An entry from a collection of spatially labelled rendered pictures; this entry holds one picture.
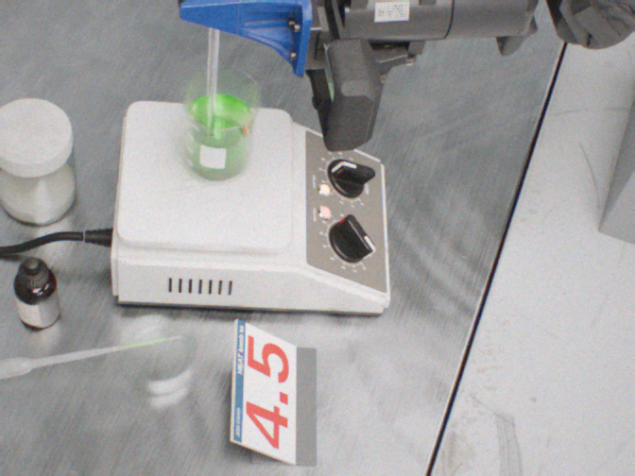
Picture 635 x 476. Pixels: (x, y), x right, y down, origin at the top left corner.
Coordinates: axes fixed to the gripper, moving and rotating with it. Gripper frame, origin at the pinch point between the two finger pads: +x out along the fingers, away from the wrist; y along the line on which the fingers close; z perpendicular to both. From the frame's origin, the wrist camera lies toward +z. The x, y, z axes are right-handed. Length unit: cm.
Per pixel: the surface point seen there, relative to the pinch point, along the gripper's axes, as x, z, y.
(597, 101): -33.6, 26.0, 10.4
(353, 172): -9.6, 19.4, 0.6
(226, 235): 0.6, 17.0, -5.3
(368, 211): -10.9, 22.2, -1.1
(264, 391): -1.1, 23.4, -14.2
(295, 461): -2.7, 25.5, -18.7
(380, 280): -10.7, 22.6, -6.8
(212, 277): 1.6, 20.4, -6.5
